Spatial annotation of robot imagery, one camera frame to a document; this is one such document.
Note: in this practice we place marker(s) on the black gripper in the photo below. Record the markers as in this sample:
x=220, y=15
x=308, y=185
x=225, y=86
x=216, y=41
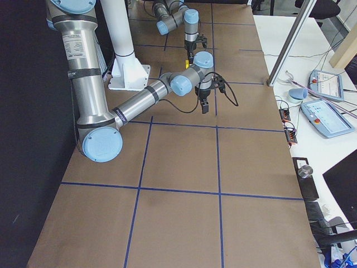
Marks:
x=203, y=94
x=190, y=47

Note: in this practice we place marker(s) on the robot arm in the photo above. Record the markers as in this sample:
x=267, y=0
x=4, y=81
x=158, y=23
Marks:
x=98, y=126
x=172, y=14

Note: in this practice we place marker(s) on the orange black connector strip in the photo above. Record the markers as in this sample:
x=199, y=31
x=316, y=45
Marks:
x=288, y=126

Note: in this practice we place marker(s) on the long reacher grabber stick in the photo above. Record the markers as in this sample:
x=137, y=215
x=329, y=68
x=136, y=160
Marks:
x=311, y=92

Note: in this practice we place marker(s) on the blue cup on roll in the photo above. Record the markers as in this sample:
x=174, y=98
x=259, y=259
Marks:
x=296, y=95

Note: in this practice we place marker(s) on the metal cylinder weight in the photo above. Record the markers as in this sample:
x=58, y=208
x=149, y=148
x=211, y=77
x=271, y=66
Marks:
x=305, y=171

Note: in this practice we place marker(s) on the near teach pendant tablet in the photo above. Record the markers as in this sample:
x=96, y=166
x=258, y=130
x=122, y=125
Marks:
x=326, y=119

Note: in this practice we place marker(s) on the teach pendant tablet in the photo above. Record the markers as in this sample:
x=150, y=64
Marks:
x=326, y=119
x=327, y=84

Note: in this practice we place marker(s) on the far teach pendant tablet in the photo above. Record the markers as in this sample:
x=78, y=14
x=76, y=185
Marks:
x=327, y=84

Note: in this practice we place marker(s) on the black monitor corner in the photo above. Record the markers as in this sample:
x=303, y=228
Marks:
x=341, y=180

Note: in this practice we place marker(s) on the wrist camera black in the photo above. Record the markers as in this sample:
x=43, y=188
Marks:
x=201, y=39
x=219, y=83

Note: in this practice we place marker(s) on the white central pillar mount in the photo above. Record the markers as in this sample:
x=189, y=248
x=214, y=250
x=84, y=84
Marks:
x=127, y=73

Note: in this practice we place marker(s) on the aluminium frame post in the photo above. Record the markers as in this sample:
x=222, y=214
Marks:
x=301, y=18

